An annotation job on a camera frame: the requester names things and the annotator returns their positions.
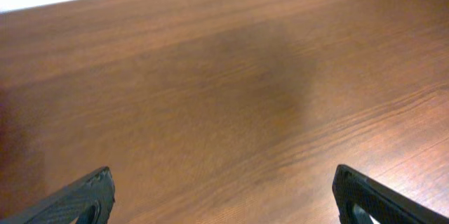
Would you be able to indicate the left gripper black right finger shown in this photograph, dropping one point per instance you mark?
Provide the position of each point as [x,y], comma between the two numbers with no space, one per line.
[360,199]

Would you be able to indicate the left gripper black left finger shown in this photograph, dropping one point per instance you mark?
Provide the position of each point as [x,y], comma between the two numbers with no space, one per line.
[88,200]

